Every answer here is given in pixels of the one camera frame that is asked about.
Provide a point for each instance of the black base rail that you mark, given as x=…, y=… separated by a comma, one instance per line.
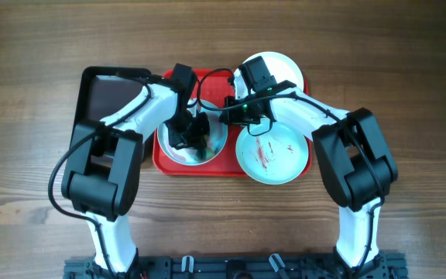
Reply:
x=307, y=266

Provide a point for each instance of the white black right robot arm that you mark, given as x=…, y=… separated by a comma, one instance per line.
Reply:
x=356, y=165

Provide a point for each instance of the black tray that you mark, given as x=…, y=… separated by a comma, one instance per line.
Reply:
x=103, y=91

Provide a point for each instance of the white plate back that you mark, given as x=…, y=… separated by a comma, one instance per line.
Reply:
x=279, y=65

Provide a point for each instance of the green yellow sponge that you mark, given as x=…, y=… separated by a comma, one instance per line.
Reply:
x=204, y=154

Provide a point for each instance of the light blue plate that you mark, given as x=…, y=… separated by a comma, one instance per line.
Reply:
x=272, y=152
x=216, y=139

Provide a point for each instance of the red tray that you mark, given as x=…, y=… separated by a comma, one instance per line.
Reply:
x=225, y=164

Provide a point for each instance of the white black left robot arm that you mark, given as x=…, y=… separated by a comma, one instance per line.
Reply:
x=118, y=112

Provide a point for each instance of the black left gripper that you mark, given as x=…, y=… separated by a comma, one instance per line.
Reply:
x=198, y=140

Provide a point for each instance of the light blue plate front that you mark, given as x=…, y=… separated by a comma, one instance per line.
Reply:
x=272, y=152

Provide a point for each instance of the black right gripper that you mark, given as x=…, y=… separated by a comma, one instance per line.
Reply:
x=234, y=118

